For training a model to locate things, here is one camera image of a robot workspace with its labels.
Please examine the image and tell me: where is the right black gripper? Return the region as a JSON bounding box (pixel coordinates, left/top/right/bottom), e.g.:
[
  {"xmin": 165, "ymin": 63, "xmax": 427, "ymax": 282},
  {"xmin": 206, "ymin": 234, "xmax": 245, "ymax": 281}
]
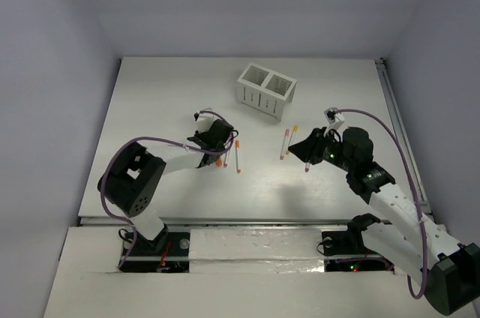
[{"xmin": 286, "ymin": 127, "xmax": 354, "ymax": 173}]

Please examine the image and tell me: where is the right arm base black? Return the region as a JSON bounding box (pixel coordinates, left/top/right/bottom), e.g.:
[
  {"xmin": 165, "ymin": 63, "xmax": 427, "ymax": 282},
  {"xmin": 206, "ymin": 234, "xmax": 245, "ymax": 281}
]
[{"xmin": 316, "ymin": 213, "xmax": 394, "ymax": 273}]

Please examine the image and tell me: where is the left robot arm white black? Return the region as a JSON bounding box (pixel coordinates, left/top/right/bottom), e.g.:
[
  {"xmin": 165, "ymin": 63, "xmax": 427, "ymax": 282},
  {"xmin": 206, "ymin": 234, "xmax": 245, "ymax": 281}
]
[{"xmin": 97, "ymin": 117, "xmax": 238, "ymax": 254}]

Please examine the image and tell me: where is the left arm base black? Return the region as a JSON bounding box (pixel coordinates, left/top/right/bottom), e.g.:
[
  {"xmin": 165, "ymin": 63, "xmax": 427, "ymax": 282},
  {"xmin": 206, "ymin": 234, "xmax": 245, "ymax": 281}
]
[{"xmin": 118, "ymin": 226, "xmax": 191, "ymax": 273}]

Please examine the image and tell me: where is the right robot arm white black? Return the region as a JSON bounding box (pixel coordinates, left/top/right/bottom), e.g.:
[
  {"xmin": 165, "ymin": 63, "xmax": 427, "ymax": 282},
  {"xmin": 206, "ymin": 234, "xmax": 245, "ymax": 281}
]
[{"xmin": 288, "ymin": 127, "xmax": 479, "ymax": 316}]

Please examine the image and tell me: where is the orange capped white marker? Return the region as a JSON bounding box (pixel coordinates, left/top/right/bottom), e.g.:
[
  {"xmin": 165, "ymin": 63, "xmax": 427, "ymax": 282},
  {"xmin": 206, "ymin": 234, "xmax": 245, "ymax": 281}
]
[{"xmin": 235, "ymin": 140, "xmax": 242, "ymax": 174}]

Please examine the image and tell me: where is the yellow capped white marker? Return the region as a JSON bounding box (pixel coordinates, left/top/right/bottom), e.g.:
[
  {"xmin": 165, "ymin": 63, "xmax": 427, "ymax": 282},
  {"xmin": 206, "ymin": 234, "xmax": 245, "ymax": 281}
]
[{"xmin": 286, "ymin": 124, "xmax": 299, "ymax": 155}]

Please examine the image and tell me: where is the salmon capped white marker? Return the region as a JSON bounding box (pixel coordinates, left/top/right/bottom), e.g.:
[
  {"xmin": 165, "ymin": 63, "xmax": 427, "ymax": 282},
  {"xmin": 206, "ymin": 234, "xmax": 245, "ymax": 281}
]
[{"xmin": 280, "ymin": 128, "xmax": 290, "ymax": 160}]

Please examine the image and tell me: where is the purple capped white marker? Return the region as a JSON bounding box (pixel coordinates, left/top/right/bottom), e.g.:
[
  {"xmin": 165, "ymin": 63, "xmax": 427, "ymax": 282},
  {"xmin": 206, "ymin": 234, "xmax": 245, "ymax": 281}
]
[{"xmin": 223, "ymin": 148, "xmax": 232, "ymax": 168}]

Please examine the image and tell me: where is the white two-compartment pen holder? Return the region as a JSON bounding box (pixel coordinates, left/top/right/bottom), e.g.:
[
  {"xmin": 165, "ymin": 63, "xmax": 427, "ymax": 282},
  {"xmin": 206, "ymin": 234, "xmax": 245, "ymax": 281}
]
[{"xmin": 236, "ymin": 64, "xmax": 297, "ymax": 122}]

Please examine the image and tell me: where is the white foam block centre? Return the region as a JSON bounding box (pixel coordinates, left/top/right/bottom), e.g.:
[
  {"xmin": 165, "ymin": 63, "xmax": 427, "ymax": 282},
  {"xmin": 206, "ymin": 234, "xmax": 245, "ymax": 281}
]
[{"xmin": 188, "ymin": 227, "xmax": 324, "ymax": 274}]

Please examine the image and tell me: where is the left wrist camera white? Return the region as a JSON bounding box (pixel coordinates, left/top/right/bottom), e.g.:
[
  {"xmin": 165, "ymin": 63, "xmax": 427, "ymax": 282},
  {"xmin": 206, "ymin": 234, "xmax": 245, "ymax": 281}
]
[{"xmin": 193, "ymin": 107, "xmax": 217, "ymax": 133}]

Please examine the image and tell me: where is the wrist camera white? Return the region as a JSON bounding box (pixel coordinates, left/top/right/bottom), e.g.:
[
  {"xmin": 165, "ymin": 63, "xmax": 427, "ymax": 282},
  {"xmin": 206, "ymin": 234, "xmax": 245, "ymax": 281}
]
[
  {"xmin": 193, "ymin": 107, "xmax": 217, "ymax": 133},
  {"xmin": 324, "ymin": 107, "xmax": 345, "ymax": 137}
]

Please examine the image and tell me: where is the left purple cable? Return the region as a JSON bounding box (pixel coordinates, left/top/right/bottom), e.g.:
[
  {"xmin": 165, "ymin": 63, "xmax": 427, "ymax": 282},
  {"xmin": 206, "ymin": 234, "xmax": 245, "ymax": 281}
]
[{"xmin": 97, "ymin": 109, "xmax": 239, "ymax": 270}]

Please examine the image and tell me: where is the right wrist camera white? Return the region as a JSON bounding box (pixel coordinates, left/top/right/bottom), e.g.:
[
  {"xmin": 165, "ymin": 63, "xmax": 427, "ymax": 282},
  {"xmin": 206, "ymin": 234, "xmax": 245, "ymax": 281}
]
[{"xmin": 324, "ymin": 107, "xmax": 345, "ymax": 137}]

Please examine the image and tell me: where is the aluminium rail right side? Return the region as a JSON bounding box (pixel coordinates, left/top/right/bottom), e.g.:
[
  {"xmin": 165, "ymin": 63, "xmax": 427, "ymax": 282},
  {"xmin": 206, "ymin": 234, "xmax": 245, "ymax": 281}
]
[{"xmin": 375, "ymin": 58, "xmax": 434, "ymax": 219}]

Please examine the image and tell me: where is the aluminium rail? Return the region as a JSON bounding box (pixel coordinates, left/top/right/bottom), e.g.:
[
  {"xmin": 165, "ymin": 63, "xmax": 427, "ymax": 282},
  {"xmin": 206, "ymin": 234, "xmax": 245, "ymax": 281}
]
[
  {"xmin": 77, "ymin": 217, "xmax": 351, "ymax": 227},
  {"xmin": 375, "ymin": 58, "xmax": 434, "ymax": 219}
]

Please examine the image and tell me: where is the aluminium rail front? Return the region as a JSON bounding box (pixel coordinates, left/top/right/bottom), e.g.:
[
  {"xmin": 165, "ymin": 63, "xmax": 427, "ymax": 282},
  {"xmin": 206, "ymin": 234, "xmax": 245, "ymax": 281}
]
[{"xmin": 77, "ymin": 217, "xmax": 351, "ymax": 227}]

